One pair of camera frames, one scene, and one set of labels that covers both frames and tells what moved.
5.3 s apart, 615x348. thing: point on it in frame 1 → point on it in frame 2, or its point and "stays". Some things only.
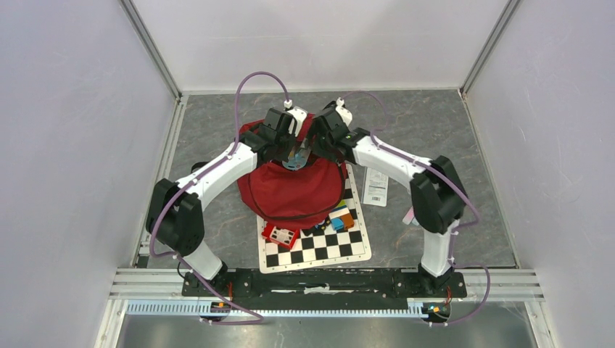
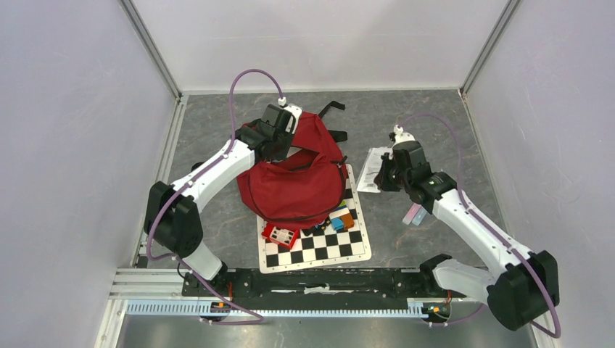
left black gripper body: (285, 143) stays
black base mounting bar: (321, 288) stays
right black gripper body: (321, 144) → (390, 178)
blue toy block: (337, 223) stays
